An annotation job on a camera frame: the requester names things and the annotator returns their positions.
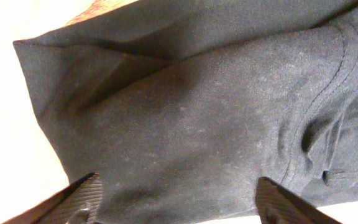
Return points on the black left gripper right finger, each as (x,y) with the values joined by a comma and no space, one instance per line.
(277,205)

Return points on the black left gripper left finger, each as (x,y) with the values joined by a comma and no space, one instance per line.
(77,203)

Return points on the black t-shirt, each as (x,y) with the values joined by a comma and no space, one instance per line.
(181,106)

